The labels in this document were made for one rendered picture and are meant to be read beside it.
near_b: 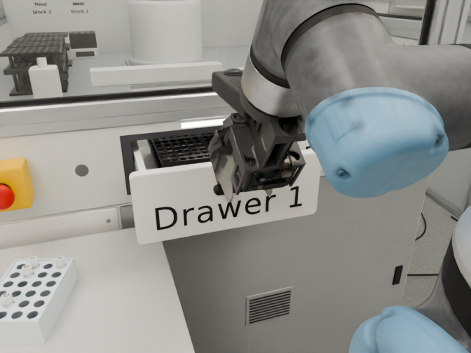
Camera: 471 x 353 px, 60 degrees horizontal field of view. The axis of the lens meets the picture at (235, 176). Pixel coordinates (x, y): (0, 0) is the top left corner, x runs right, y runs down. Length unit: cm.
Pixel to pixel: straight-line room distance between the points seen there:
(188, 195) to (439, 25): 61
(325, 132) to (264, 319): 81
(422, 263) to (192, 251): 143
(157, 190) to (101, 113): 20
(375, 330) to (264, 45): 24
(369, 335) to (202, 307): 79
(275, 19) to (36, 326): 44
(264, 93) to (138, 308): 36
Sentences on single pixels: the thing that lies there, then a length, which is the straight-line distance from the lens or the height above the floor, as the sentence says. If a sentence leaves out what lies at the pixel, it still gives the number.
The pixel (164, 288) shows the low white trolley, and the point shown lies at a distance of 62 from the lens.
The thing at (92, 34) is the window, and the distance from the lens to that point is 70.
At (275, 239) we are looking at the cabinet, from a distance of 90.
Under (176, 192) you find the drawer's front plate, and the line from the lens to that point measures 58.
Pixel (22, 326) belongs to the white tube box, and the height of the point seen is 79.
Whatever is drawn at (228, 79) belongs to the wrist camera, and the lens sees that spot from 48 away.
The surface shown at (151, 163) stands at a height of 84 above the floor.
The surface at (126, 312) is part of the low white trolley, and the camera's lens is 59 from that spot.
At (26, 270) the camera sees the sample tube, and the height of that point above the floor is 81.
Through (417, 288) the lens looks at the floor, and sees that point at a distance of 194.
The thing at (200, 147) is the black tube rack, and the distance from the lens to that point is 72.
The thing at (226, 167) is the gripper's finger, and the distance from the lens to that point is 51.
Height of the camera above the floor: 116
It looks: 25 degrees down
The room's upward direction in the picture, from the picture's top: straight up
